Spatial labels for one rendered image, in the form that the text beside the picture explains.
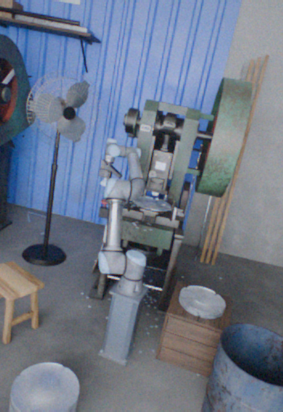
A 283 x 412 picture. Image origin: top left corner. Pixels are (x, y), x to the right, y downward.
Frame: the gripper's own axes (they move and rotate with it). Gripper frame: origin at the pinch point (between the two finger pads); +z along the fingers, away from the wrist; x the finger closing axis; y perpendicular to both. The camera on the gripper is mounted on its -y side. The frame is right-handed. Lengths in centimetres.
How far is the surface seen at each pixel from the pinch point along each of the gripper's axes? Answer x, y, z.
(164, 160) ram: -14.4, -35.0, -25.9
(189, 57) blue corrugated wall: -133, -33, -109
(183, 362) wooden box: 58, -75, 80
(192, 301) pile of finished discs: 43, -73, 46
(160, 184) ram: -10.0, -36.0, -8.8
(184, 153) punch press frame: -10, -48, -35
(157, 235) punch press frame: 1.3, -42.5, 25.7
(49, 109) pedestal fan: -20, 57, -44
